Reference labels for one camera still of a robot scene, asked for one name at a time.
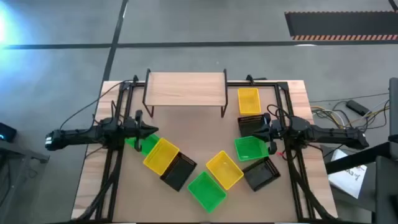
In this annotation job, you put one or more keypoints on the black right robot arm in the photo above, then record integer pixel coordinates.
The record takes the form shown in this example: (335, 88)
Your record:
(326, 133)

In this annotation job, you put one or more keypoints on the white paper sheet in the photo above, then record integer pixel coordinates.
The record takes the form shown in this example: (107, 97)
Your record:
(348, 180)

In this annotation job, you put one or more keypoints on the wooden shelf with black legs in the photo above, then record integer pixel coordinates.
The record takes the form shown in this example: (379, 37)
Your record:
(186, 88)

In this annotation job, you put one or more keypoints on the black power brick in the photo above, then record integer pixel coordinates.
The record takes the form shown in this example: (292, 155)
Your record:
(357, 107)

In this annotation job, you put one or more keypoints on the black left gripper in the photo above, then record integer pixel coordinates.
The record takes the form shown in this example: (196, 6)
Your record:
(139, 116)

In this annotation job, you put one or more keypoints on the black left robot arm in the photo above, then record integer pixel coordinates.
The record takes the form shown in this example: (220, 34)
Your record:
(81, 137)

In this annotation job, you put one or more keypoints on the black metal stand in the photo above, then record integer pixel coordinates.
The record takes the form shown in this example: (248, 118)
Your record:
(357, 158)

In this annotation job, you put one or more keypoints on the black metal rig frame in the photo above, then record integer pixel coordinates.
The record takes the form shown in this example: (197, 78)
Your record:
(258, 84)

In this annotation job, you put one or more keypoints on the black hazard-striped floor mat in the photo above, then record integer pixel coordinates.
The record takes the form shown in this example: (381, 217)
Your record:
(342, 25)

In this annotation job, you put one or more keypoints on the green plastic basket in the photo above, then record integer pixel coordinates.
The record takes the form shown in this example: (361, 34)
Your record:
(149, 145)
(248, 150)
(206, 192)

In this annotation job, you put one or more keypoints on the grey metal stand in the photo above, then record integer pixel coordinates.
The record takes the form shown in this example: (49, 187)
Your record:
(18, 154)

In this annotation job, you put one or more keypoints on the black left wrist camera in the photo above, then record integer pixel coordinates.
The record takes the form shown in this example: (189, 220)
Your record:
(130, 125)

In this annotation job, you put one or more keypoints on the yellow plastic basket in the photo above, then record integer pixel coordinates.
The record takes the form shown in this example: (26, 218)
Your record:
(160, 156)
(249, 101)
(224, 170)

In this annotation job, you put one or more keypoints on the black plastic basket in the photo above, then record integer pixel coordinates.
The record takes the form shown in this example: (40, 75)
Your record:
(178, 172)
(246, 124)
(259, 175)

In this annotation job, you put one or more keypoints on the small red tag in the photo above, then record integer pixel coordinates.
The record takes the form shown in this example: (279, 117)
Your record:
(280, 153)

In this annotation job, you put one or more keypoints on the tan table mat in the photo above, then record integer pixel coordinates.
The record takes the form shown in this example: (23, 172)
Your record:
(202, 133)

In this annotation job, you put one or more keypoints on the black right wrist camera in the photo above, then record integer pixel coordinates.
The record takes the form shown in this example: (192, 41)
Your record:
(276, 126)

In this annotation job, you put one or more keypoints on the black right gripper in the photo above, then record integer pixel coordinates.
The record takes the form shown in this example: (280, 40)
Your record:
(273, 146)

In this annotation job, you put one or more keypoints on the black device with cyan light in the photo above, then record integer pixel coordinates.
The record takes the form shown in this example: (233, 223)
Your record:
(7, 131)

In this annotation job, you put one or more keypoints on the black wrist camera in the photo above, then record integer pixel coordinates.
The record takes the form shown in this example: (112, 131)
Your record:
(276, 126)
(130, 125)

